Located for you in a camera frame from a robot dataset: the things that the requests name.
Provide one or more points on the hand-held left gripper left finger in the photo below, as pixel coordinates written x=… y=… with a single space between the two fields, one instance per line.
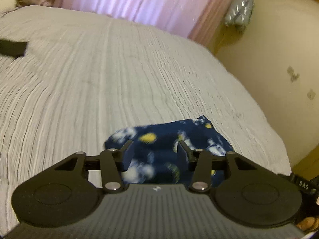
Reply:
x=125 y=156

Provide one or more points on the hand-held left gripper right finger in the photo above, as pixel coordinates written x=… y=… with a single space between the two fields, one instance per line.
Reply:
x=184 y=156

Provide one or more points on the navy printed pants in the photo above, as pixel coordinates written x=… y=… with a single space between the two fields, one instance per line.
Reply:
x=159 y=154

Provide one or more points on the person's right hand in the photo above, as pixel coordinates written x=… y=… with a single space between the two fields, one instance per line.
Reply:
x=309 y=223

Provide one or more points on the bed with striped grey cover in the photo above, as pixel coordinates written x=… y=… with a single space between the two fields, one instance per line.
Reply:
x=99 y=79

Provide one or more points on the silver foil balloon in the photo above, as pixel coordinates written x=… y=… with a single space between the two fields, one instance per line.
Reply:
x=239 y=10

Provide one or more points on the dark cloth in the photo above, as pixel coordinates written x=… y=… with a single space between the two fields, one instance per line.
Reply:
x=12 y=47

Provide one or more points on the pink curtain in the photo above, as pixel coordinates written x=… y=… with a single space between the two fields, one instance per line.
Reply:
x=137 y=0

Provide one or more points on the white pillow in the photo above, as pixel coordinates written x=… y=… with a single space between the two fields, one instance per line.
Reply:
x=7 y=3

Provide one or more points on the grey wall sticker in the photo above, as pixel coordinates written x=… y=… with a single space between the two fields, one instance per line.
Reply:
x=311 y=94
x=292 y=73

